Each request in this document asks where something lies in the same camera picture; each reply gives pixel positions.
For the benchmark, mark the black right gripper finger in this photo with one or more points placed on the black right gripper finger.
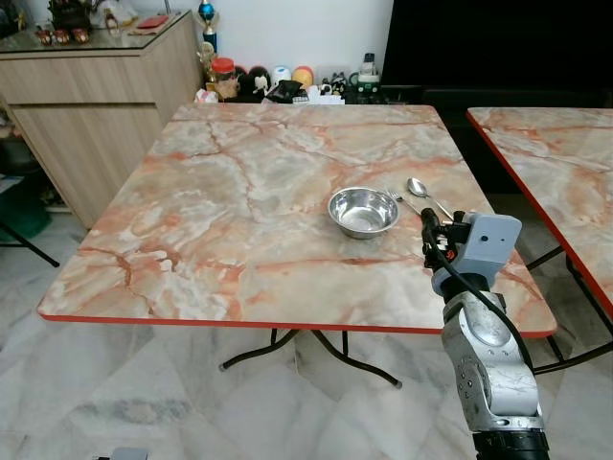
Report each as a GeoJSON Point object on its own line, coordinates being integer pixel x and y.
{"type": "Point", "coordinates": [430, 222]}

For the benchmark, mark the black television screen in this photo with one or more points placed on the black television screen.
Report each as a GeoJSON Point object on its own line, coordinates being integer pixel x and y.
{"type": "Point", "coordinates": [498, 43]}

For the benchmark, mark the green bin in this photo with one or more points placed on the green bin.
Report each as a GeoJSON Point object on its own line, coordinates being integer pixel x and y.
{"type": "Point", "coordinates": [21, 211]}

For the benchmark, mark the marble pattern folding table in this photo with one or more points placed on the marble pattern folding table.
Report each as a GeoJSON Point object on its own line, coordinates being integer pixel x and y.
{"type": "Point", "coordinates": [565, 182]}
{"type": "Point", "coordinates": [239, 211]}

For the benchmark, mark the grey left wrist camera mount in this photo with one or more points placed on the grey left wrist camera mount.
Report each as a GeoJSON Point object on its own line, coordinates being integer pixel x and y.
{"type": "Point", "coordinates": [129, 454]}

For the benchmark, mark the clear bottle with green base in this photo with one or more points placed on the clear bottle with green base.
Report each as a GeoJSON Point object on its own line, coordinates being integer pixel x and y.
{"type": "Point", "coordinates": [368, 77]}

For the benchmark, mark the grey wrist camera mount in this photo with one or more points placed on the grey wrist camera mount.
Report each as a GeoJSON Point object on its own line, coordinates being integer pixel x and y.
{"type": "Point", "coordinates": [129, 454]}
{"type": "Point", "coordinates": [487, 241]}

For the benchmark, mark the steel fork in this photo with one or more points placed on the steel fork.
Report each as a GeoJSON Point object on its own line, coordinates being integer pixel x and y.
{"type": "Point", "coordinates": [402, 201]}

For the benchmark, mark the light wooden cabinet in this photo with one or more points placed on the light wooden cabinet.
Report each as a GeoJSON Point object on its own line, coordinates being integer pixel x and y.
{"type": "Point", "coordinates": [96, 125]}

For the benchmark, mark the orange round toy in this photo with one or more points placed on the orange round toy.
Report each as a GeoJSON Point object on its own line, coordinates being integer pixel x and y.
{"type": "Point", "coordinates": [303, 77]}

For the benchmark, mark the red book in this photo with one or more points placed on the red book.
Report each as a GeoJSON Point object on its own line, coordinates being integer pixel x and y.
{"type": "Point", "coordinates": [151, 21]}

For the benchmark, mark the steel spoon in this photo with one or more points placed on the steel spoon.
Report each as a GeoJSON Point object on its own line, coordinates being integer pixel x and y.
{"type": "Point", "coordinates": [418, 187]}

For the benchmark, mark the red lid jar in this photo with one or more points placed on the red lid jar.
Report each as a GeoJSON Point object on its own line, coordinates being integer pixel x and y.
{"type": "Point", "coordinates": [223, 75]}

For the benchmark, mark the stainless steel bowl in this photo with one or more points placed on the stainless steel bowl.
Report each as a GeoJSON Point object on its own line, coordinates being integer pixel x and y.
{"type": "Point", "coordinates": [364, 213]}

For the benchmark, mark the white round toy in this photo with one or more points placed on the white round toy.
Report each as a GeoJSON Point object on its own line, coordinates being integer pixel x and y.
{"type": "Point", "coordinates": [281, 75]}

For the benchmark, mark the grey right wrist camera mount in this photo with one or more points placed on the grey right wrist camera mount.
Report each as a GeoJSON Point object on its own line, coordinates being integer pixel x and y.
{"type": "Point", "coordinates": [487, 241]}

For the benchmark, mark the blue globe trophy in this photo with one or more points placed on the blue globe trophy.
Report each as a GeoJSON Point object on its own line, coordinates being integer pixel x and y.
{"type": "Point", "coordinates": [207, 19]}

